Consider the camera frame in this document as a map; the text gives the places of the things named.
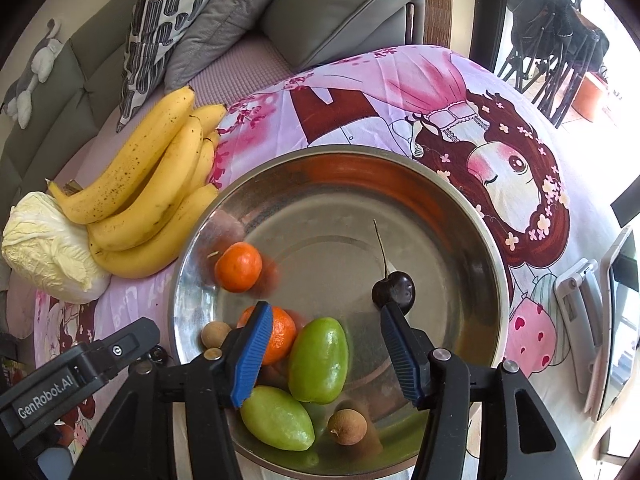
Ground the metal bowl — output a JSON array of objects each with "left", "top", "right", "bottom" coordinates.
[{"left": 168, "top": 144, "right": 512, "bottom": 476}]

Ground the black and white patterned pillow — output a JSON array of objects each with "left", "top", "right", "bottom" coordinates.
[{"left": 116, "top": 0, "right": 236, "bottom": 133}]

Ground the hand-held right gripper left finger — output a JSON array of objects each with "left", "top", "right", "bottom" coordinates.
[{"left": 70, "top": 301, "right": 274, "bottom": 480}]

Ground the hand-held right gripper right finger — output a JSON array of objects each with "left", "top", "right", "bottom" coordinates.
[{"left": 380, "top": 302, "right": 583, "bottom": 480}]

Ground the grey pillow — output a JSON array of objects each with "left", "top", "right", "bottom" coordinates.
[{"left": 164, "top": 0, "right": 308, "bottom": 93}]

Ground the spotted yellow banana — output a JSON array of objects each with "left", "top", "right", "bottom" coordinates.
[{"left": 46, "top": 85, "right": 197, "bottom": 225}]

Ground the white tablet stand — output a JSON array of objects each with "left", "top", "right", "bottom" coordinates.
[{"left": 554, "top": 258, "right": 601, "bottom": 396}]

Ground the pink textured mat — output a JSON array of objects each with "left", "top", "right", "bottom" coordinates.
[{"left": 50, "top": 37, "right": 301, "bottom": 186}]

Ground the dark cherry with long stem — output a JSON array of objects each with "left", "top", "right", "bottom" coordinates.
[{"left": 371, "top": 219, "right": 417, "bottom": 317}]

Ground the orange flower pot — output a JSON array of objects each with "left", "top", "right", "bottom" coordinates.
[{"left": 571, "top": 72, "right": 608, "bottom": 123}]

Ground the grey sofa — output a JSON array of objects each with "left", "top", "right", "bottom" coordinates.
[{"left": 0, "top": 0, "right": 435, "bottom": 211}]

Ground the dark door frame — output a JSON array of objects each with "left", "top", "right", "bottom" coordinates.
[{"left": 467, "top": 0, "right": 511, "bottom": 73}]

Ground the brown longan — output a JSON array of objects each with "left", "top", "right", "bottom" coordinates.
[
  {"left": 327, "top": 408, "right": 364, "bottom": 446},
  {"left": 201, "top": 321, "right": 233, "bottom": 350}
]

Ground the grey and white plush toy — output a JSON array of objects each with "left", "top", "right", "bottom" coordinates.
[{"left": 0, "top": 17, "right": 63, "bottom": 130}]

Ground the tablet with white frame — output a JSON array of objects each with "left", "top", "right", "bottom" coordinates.
[{"left": 582, "top": 227, "right": 640, "bottom": 421}]

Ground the green jujube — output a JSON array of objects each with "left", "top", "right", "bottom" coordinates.
[
  {"left": 287, "top": 316, "right": 349, "bottom": 405},
  {"left": 240, "top": 385, "right": 316, "bottom": 452}
]

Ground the black folding rack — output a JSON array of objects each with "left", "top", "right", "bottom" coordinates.
[{"left": 497, "top": 0, "right": 611, "bottom": 128}]

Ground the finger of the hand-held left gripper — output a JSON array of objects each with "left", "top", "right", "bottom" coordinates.
[{"left": 75, "top": 316, "right": 162, "bottom": 378}]

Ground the napa cabbage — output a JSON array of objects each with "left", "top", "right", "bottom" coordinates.
[{"left": 1, "top": 191, "right": 112, "bottom": 305}]

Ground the mandarin orange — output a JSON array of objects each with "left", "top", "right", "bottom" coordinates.
[
  {"left": 215, "top": 242, "right": 263, "bottom": 292},
  {"left": 236, "top": 305, "right": 298, "bottom": 366}
]

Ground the yellow banana bunch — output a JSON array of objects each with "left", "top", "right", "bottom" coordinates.
[{"left": 62, "top": 104, "right": 229, "bottom": 279}]

